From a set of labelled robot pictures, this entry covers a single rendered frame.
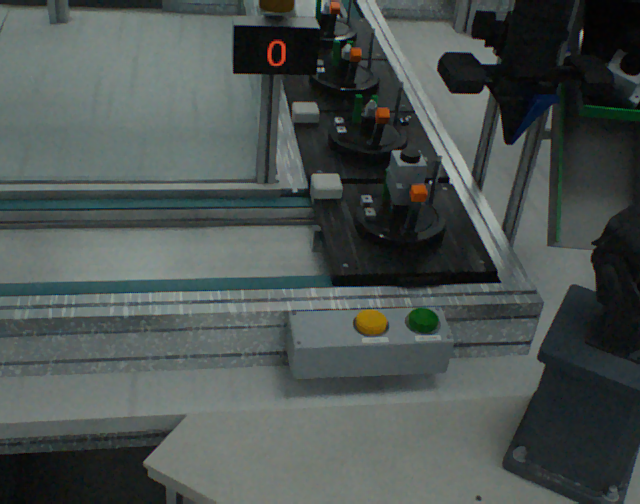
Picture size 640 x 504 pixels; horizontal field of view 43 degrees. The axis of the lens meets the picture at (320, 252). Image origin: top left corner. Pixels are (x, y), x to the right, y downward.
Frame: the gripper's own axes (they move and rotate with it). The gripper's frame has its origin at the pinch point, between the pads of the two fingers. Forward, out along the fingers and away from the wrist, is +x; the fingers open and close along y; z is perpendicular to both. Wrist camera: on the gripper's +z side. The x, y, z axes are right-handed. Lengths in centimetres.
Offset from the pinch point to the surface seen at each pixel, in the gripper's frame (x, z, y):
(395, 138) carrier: 26, 43, 1
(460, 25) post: 37, 127, -37
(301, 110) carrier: 26, 54, 16
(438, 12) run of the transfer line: 38, 137, -34
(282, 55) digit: 5.6, 28.9, 23.2
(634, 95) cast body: 3.0, 12.2, -21.6
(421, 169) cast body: 17.6, 17.8, 3.7
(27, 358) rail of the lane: 36, 2, 58
